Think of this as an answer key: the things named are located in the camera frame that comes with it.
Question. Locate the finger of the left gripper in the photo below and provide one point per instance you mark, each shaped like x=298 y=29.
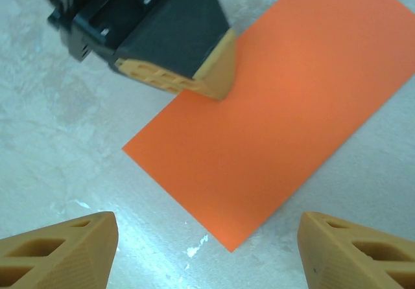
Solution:
x=181 y=42

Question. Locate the orange paper sheet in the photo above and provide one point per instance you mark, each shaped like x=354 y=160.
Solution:
x=275 y=123

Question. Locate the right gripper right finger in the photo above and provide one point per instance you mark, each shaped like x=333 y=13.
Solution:
x=356 y=256

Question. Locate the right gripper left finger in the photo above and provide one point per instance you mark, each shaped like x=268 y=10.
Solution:
x=65 y=256

